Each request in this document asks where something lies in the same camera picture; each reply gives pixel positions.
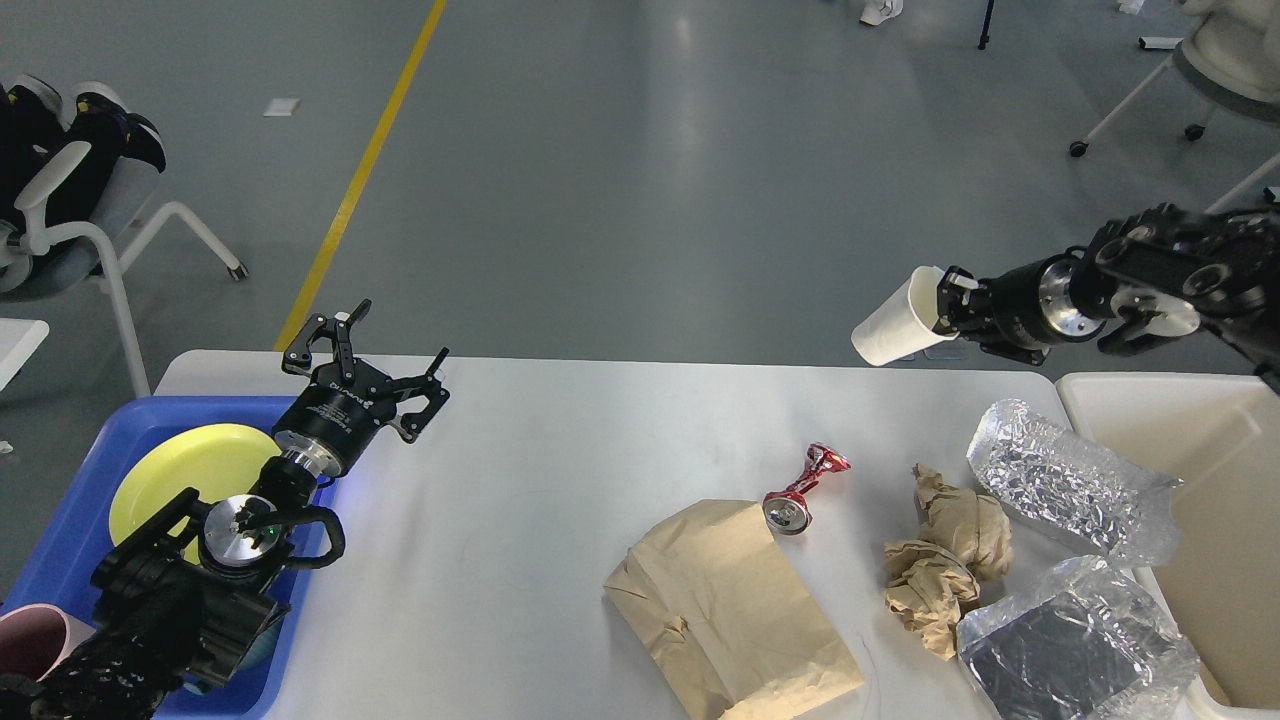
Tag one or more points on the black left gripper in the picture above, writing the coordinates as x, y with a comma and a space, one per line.
338, 414

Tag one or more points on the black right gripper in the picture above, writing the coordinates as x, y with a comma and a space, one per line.
1020, 315

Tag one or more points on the white paper cup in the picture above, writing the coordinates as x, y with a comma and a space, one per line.
903, 323

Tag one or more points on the yellow plastic plate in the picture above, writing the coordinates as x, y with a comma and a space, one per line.
180, 470

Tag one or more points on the silver foil bag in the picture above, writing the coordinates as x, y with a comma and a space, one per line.
1085, 642
1080, 493

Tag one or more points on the crushed red can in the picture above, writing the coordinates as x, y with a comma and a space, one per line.
786, 511

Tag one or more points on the brown paper bag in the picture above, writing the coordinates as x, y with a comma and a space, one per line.
726, 618

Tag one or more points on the teal mug yellow inside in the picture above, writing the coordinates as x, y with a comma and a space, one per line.
261, 649

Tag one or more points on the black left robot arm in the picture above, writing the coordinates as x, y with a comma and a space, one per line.
188, 594

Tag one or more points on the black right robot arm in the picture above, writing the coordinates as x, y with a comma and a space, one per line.
1141, 283

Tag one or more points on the beige plastic bin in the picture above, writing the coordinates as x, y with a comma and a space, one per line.
1219, 434

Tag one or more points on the crumpled brown paper ball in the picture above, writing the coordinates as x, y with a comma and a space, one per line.
929, 590

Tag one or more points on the black tripod leg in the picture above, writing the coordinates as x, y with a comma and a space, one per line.
985, 29

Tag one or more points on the white chair left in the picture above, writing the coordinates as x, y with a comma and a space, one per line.
47, 258

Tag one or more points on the blue plastic tray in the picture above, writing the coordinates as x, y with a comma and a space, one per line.
77, 539

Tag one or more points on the passer-by white sneakers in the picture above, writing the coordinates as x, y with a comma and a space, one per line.
876, 12

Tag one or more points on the white office chair right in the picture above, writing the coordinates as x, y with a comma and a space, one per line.
1230, 59

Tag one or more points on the pink mug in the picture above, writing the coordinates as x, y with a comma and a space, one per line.
36, 638

